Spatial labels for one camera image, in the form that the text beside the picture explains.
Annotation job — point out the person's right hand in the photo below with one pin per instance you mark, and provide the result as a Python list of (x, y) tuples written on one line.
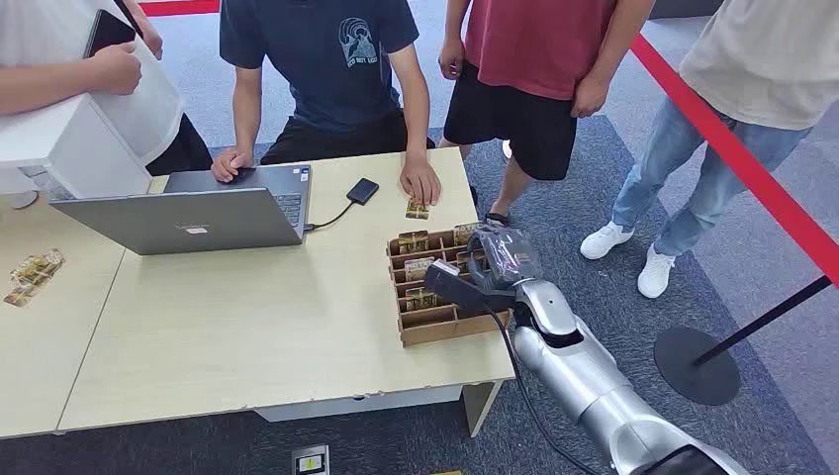
[(229, 164), (117, 69), (452, 60)]

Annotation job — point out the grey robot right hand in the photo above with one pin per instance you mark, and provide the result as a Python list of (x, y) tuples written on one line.
[(508, 259)]

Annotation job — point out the person's left hand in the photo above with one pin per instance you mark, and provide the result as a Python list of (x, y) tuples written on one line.
[(419, 180), (147, 33), (590, 97)]

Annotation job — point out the black tablet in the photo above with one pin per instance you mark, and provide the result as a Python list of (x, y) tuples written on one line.
[(108, 31)]

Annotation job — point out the person's right forearm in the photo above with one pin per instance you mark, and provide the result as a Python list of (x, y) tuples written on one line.
[(247, 111), (457, 19), (46, 88)]

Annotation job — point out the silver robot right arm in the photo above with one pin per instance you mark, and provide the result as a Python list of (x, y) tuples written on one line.
[(590, 380)]

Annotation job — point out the person's left forearm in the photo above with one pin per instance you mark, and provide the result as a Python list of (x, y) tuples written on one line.
[(619, 39), (413, 105)]

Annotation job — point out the person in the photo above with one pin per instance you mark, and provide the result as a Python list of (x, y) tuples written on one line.
[(151, 111), (754, 65), (531, 65), (328, 72)]

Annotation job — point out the wooden card rack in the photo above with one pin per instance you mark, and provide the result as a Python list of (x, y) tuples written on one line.
[(436, 324)]

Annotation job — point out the red floor strip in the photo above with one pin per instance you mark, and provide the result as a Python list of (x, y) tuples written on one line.
[(180, 7)]

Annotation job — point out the black external drive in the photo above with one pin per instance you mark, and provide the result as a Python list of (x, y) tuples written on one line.
[(362, 191)]

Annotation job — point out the grey laptop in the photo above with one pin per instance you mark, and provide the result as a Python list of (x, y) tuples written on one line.
[(183, 223)]

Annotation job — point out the white cabinet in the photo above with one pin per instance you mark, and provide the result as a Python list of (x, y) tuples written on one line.
[(78, 151)]

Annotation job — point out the grey round disc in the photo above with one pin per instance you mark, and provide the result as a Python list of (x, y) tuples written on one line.
[(23, 199)]

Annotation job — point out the large wooden desk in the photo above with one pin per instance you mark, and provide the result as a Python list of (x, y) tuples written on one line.
[(262, 321)]

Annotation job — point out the red barrier belt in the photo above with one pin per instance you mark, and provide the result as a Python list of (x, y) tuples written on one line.
[(741, 160)]

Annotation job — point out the black stanchion base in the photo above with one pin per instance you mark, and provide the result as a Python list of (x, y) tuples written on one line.
[(695, 370)]

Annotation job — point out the yellow floor plate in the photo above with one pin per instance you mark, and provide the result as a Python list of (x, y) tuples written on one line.
[(446, 473)]

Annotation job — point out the black stanchion pole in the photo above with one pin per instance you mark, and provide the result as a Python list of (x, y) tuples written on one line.
[(763, 320)]

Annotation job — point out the small wooden desk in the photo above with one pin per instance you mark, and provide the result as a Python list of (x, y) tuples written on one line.
[(46, 354)]

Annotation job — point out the floor socket plate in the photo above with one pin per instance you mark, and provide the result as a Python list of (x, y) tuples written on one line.
[(310, 462)]

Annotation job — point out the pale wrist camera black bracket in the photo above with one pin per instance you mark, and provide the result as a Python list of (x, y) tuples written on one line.
[(459, 288)]

